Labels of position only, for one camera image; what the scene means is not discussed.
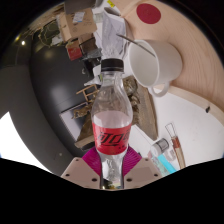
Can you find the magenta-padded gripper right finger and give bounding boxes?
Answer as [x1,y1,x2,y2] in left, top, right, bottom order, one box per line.
[123,146,163,190]

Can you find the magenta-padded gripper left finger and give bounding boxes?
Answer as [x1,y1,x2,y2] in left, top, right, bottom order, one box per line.
[60,146,103,190]

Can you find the clear red-labelled drink bottle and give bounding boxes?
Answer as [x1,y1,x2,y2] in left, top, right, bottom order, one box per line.
[90,58,134,190]

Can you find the colourful painted book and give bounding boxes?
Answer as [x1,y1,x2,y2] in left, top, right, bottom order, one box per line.
[156,153,178,176]

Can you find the small paint jar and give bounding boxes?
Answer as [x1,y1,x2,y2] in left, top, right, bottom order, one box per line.
[149,138,170,158]

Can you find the wooden easel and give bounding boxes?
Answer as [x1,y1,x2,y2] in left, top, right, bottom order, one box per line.
[75,83,99,104]

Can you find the white ceramic mug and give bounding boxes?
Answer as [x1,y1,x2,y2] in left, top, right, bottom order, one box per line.
[128,39,184,98]

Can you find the red box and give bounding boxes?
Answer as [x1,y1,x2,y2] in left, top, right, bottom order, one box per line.
[65,39,84,62]

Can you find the folded newspaper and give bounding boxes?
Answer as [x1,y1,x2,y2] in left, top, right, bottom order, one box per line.
[99,8,129,63]

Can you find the brown cardboard box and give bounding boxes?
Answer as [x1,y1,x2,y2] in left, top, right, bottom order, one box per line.
[56,8,98,43]

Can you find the flat round red coaster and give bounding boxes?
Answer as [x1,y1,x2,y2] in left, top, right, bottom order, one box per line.
[135,3,162,25]

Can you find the wooden tool with wire loop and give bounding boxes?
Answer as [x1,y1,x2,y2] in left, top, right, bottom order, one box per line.
[164,122,187,170]

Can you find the black wall screen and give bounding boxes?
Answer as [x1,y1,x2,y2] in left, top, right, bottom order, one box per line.
[59,99,93,143]

